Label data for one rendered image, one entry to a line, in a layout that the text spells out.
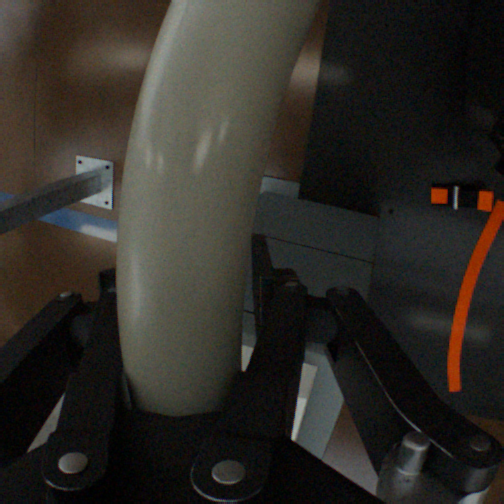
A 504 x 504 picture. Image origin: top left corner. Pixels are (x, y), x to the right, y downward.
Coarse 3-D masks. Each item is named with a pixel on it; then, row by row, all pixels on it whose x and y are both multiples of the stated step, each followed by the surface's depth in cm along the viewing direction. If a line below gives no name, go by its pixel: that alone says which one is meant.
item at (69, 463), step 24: (96, 312) 13; (96, 336) 12; (96, 360) 10; (120, 360) 10; (72, 384) 8; (96, 384) 8; (120, 384) 9; (72, 408) 7; (96, 408) 8; (120, 408) 9; (72, 432) 6; (96, 432) 6; (48, 456) 6; (72, 456) 6; (96, 456) 6; (48, 480) 5; (72, 480) 5; (96, 480) 5
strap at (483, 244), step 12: (492, 216) 115; (492, 228) 116; (480, 240) 119; (480, 252) 120; (468, 264) 123; (480, 264) 122; (468, 276) 124; (468, 288) 126; (468, 300) 127; (456, 312) 130; (456, 324) 131; (456, 336) 133; (456, 348) 134; (456, 360) 136; (456, 372) 137; (456, 384) 139
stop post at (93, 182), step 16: (80, 160) 158; (96, 160) 156; (80, 176) 152; (96, 176) 155; (112, 176) 156; (32, 192) 129; (48, 192) 131; (64, 192) 139; (80, 192) 148; (96, 192) 158; (112, 192) 159; (0, 208) 113; (16, 208) 117; (32, 208) 125; (48, 208) 133; (112, 208) 162; (0, 224) 112; (16, 224) 119
